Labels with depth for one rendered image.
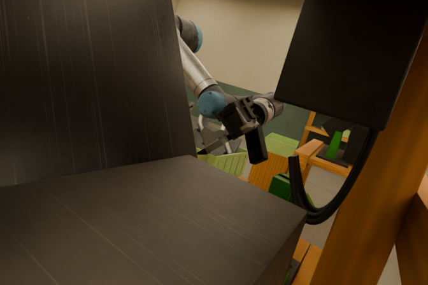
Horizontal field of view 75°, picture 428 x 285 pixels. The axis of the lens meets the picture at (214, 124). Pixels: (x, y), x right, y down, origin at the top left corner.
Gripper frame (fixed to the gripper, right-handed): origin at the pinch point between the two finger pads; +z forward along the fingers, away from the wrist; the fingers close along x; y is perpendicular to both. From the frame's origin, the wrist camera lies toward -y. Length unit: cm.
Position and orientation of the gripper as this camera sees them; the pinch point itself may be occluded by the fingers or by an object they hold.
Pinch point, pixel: (218, 145)
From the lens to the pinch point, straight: 60.9
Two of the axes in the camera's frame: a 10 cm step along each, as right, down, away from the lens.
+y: -5.0, -8.6, 0.6
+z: -5.7, 2.8, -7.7
